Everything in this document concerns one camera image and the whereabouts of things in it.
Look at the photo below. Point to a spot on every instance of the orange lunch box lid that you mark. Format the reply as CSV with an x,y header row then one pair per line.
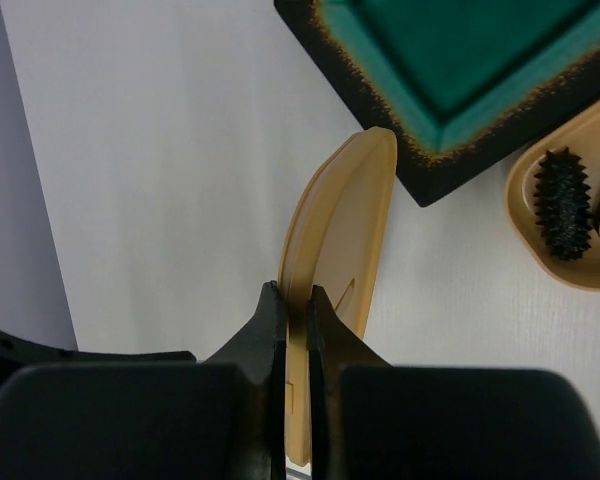
x,y
334,241

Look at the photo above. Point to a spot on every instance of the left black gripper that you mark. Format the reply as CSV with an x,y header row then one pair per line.
x,y
55,347

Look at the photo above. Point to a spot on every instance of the black seaweed piece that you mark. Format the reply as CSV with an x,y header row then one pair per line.
x,y
563,205

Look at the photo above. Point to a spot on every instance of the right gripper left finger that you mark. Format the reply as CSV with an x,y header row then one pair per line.
x,y
74,415

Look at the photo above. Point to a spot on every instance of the orange lunch box base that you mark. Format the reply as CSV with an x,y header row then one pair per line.
x,y
581,135

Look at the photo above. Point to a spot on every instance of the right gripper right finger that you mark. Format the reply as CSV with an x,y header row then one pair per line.
x,y
372,420

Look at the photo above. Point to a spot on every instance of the square teal black plate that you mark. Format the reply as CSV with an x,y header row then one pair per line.
x,y
462,84

